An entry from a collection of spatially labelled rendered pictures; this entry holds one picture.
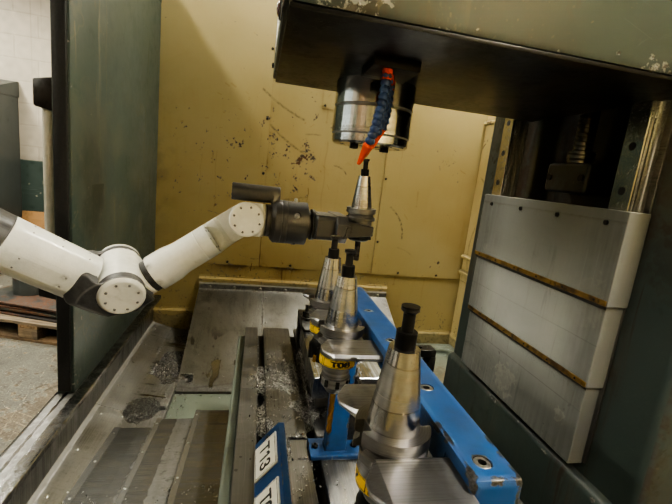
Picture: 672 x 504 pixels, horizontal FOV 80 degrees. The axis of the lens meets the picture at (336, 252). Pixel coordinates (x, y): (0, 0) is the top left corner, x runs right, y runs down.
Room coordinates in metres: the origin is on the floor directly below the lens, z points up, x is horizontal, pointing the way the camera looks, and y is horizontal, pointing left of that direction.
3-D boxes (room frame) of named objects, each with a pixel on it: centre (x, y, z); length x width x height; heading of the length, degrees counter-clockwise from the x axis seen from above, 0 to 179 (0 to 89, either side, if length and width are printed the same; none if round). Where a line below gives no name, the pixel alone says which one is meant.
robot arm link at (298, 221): (0.84, 0.05, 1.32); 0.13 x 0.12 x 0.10; 14
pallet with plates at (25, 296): (3.08, 2.11, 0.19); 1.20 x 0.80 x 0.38; 86
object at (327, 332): (0.52, -0.02, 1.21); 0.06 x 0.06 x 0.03
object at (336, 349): (0.47, -0.03, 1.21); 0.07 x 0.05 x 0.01; 102
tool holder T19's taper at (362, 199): (0.86, -0.04, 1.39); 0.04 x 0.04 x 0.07
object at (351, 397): (0.36, -0.05, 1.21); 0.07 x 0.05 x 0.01; 102
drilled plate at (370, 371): (0.96, -0.07, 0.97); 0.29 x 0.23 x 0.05; 12
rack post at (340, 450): (0.69, -0.04, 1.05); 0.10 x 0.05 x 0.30; 102
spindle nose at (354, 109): (0.86, -0.04, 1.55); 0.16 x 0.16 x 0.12
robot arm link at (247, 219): (0.80, 0.16, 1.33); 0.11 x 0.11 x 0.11; 14
